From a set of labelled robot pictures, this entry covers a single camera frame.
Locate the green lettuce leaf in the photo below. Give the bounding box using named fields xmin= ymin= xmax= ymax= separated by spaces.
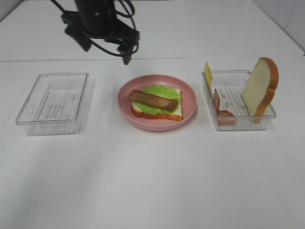
xmin=131 ymin=84 xmax=183 ymax=116

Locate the bread slice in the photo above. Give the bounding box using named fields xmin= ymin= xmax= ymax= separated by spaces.
xmin=242 ymin=57 xmax=279 ymax=116
xmin=131 ymin=85 xmax=183 ymax=121

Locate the right clear plastic tray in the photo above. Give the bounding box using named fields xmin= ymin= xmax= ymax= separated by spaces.
xmin=202 ymin=70 xmax=276 ymax=131

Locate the clear plastic tray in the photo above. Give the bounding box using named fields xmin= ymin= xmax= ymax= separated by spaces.
xmin=202 ymin=70 xmax=276 ymax=131
xmin=15 ymin=73 xmax=94 ymax=136

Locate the brown bacon strip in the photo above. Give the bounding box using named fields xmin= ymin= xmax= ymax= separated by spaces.
xmin=128 ymin=90 xmax=179 ymax=111

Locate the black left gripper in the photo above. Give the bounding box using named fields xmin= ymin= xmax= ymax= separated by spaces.
xmin=61 ymin=0 xmax=140 ymax=65

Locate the left clear plastic tray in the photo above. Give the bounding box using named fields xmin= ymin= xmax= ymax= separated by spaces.
xmin=15 ymin=73 xmax=94 ymax=136

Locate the pink round plate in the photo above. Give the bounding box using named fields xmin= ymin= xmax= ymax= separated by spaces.
xmin=117 ymin=74 xmax=197 ymax=131

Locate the yellow cheese slice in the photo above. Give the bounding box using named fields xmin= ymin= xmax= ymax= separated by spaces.
xmin=203 ymin=62 xmax=214 ymax=89

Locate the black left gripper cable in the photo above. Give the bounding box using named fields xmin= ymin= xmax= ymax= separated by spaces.
xmin=49 ymin=0 xmax=141 ymax=58

